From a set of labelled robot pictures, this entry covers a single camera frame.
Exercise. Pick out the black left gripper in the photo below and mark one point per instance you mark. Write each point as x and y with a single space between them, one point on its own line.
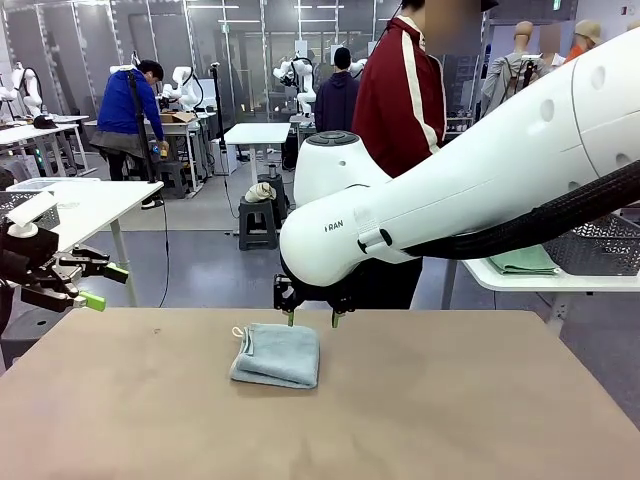
25 250

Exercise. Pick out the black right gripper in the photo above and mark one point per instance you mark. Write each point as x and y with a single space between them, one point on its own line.
286 292

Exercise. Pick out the light blue towel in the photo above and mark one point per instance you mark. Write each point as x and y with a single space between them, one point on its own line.
280 355

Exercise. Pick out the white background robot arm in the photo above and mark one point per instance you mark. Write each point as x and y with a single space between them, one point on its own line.
185 85
31 90
306 95

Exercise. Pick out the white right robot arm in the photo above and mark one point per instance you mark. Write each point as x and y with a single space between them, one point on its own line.
450 200

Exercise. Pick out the grey perforated plastic basket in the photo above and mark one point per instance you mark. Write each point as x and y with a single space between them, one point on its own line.
600 240
10 202

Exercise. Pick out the white side table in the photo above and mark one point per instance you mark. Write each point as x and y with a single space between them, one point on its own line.
100 205
525 284

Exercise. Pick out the flat white box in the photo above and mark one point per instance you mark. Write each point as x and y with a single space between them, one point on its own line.
25 183

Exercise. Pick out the dark plastic stool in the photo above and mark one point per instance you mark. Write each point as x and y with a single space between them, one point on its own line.
281 195
172 175

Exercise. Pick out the grey plastic step stool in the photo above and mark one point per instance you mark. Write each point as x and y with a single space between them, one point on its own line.
250 207

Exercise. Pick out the beige crumpled cloth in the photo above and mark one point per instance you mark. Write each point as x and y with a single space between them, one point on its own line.
260 192

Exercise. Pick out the long white desk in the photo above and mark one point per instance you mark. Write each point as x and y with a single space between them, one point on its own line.
30 132

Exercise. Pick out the black cap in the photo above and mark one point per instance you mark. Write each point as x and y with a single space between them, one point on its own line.
45 122

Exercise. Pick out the person in blue jacket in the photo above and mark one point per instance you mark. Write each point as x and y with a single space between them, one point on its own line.
120 110

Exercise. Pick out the white standing desk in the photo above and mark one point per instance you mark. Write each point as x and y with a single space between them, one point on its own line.
257 132

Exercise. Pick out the open cardboard box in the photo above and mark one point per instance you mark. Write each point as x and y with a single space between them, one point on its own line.
177 118

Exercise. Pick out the green towel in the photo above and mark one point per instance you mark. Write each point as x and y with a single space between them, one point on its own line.
525 262

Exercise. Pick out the person in dark hoodie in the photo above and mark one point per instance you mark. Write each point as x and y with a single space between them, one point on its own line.
335 100

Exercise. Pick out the person in maroon jacket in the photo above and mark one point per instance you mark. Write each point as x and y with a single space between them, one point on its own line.
395 100

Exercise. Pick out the wooden shelf with bottles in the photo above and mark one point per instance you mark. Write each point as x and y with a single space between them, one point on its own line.
457 127

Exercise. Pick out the mannequin in grey hoodie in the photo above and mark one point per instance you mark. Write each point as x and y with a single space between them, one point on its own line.
500 80

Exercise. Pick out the figure in floral dress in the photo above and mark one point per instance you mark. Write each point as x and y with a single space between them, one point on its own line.
550 40

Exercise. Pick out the mannequin in orange shirt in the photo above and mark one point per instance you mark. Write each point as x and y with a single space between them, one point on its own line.
587 32

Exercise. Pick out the black camera stand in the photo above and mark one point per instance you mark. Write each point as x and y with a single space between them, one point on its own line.
141 130
218 105

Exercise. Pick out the white frame workbench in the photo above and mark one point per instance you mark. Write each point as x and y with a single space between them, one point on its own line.
192 130

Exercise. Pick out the black tripod with camera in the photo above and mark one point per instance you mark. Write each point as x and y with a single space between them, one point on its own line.
525 75

